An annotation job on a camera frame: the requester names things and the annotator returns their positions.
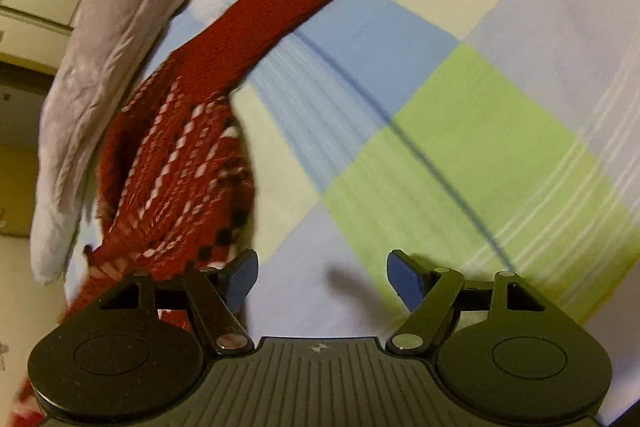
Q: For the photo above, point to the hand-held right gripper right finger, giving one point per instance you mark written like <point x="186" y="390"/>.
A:
<point x="402" y="279"/>

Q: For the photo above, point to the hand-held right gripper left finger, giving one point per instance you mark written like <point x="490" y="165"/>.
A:
<point x="244" y="279"/>

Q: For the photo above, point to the red knitted sweater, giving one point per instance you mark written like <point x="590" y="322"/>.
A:
<point x="225" y="47"/>

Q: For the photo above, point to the checked bed sheet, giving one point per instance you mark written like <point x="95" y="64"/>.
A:
<point x="450" y="107"/>

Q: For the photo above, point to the lilac pillow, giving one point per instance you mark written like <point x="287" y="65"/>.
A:
<point x="100" y="67"/>

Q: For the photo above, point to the wooden door frame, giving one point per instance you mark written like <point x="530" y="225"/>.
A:
<point x="20" y="167"/>

